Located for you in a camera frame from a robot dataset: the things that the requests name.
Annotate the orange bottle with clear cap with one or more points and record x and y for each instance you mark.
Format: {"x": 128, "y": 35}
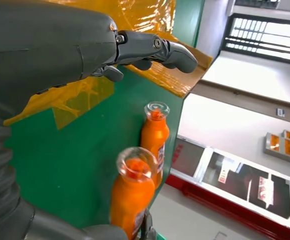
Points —
{"x": 153, "y": 136}
{"x": 131, "y": 198}

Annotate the small wall plate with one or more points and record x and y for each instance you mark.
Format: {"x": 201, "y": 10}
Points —
{"x": 280, "y": 112}

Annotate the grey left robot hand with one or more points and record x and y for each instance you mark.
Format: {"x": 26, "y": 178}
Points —
{"x": 47, "y": 46}

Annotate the yellow taped cardboard box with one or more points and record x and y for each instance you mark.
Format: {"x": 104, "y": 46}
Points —
{"x": 174, "y": 79}

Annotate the green table mat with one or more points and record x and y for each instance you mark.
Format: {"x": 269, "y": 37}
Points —
{"x": 72, "y": 165}

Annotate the grey wall box orange panels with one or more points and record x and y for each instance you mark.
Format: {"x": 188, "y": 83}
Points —
{"x": 281, "y": 147}

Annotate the dark framed window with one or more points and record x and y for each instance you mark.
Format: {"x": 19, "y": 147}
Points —
{"x": 265, "y": 38}

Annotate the red and white display cabinet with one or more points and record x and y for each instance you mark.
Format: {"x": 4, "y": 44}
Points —
{"x": 235, "y": 198}

